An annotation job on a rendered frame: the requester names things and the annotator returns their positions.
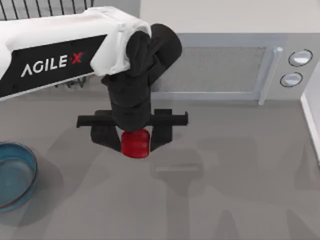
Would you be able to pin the red ribbed cup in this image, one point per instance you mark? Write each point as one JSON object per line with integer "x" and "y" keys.
{"x": 135, "y": 145}

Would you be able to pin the microwave oven door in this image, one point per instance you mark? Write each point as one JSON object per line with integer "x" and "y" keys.
{"x": 212, "y": 72}

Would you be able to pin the blue glass bowl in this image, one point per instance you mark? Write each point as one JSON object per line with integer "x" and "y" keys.
{"x": 17, "y": 175}

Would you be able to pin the pale microwave oven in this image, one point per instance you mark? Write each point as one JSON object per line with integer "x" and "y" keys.
{"x": 225, "y": 40}

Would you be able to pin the small microwave knob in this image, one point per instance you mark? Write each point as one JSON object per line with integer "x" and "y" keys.
{"x": 291, "y": 79}

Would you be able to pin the large microwave knob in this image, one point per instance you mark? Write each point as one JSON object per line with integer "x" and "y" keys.
{"x": 300, "y": 58}

